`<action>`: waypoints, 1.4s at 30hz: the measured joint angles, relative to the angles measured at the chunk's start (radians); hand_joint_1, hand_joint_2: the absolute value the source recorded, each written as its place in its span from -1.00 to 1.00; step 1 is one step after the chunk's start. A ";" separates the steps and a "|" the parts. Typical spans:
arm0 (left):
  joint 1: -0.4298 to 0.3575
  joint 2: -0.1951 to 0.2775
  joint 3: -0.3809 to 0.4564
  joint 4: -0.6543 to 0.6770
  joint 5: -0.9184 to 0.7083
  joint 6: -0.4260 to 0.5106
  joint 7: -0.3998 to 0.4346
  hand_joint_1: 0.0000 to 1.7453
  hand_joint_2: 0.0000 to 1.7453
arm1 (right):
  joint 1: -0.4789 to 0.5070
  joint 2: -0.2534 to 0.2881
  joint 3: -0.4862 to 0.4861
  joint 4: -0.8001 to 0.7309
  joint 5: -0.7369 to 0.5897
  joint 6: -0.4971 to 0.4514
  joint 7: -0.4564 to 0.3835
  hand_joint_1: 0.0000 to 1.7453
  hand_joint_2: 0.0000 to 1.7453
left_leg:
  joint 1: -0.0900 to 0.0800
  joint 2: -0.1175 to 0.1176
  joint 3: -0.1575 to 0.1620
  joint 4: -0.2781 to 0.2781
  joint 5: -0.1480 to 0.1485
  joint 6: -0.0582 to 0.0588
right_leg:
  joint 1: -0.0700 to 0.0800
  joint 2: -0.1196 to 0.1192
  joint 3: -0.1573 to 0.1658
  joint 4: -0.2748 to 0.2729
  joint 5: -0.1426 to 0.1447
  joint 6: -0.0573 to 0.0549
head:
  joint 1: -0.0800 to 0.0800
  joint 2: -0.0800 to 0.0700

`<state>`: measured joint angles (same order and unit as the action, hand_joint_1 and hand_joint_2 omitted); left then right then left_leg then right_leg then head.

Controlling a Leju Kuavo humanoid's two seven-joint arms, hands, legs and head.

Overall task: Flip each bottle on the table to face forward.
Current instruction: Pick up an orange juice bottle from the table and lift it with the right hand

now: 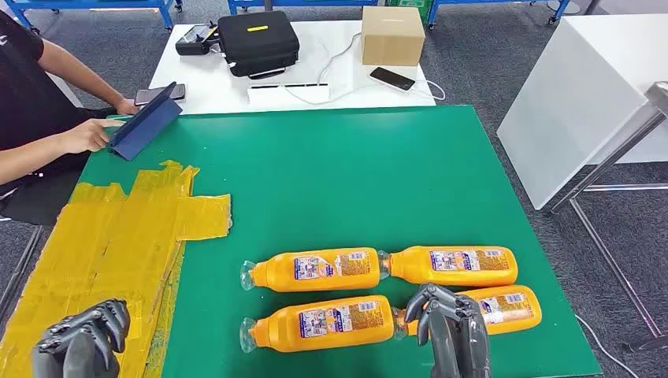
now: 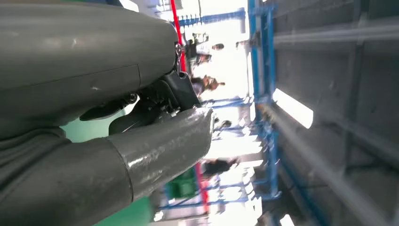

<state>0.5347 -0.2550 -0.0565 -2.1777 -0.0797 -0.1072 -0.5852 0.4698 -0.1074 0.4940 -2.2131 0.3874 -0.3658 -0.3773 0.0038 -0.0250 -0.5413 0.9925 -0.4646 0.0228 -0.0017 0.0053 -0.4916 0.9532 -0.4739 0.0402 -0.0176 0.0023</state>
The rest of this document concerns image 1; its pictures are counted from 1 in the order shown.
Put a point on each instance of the brown cardboard box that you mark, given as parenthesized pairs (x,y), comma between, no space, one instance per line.
(391,41)

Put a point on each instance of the yellow taped sheet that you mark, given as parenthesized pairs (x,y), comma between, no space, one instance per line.
(104,235)

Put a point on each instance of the white panel table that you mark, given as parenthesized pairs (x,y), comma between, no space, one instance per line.
(574,104)

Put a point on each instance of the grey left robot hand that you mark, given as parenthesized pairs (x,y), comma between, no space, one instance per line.
(78,349)

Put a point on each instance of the blue metal trolley frame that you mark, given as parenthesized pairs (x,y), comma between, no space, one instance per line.
(313,4)
(167,15)
(432,15)

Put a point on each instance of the person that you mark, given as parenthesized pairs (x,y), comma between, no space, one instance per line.
(26,104)

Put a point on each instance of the silver metal stand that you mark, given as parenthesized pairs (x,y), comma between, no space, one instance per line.
(658,99)

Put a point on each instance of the person's right forearm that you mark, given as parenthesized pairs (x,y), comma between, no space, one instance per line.
(31,159)

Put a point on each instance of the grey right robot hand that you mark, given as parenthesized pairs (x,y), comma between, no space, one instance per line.
(459,339)

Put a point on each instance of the white round stand base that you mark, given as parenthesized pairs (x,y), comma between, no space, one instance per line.
(563,6)

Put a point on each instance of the blue tablet case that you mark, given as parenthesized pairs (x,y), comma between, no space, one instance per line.
(146,122)

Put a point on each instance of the person's left forearm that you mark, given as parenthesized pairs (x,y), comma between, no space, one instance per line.
(94,83)

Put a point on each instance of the black carrying case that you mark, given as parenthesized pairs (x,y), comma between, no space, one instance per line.
(258,47)

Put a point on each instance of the black handheld controller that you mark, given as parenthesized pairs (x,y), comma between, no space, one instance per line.
(194,41)

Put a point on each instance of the white power strip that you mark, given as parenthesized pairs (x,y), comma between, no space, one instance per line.
(287,95)

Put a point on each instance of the person's left hand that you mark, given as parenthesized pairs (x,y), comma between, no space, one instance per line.
(127,107)

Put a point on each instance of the green table board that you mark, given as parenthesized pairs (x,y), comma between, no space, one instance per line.
(339,182)

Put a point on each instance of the green plastic crate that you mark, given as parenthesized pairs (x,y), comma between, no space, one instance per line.
(412,8)

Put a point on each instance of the white rectangular table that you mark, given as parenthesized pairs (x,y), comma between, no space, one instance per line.
(219,88)

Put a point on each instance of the grey metal table leg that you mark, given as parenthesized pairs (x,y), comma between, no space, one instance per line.
(21,268)

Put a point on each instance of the black smartphone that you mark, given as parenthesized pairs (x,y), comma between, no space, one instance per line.
(391,78)
(146,95)

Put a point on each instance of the person's right hand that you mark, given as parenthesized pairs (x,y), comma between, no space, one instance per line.
(89,136)

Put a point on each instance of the orange plastic bottle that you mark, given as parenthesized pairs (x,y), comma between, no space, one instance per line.
(276,271)
(522,323)
(282,334)
(412,268)

